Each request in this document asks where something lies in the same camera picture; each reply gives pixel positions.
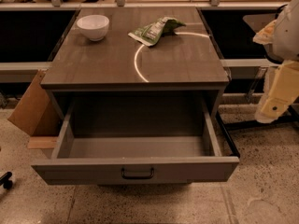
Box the green snack bag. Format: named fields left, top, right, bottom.
left=128, top=17, right=185, bottom=47

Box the black chair caster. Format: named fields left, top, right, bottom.
left=0, top=172, right=13, bottom=189

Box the black drawer handle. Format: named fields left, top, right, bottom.
left=121, top=168, right=155, bottom=180

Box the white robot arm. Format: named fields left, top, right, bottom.
left=253, top=0, right=299, bottom=123

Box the brown cardboard panel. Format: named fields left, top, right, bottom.
left=8, top=70, right=61, bottom=149

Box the white ceramic bowl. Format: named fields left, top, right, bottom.
left=77, top=15, right=109, bottom=41

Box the grey top drawer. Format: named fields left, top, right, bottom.
left=32, top=95, right=239, bottom=185

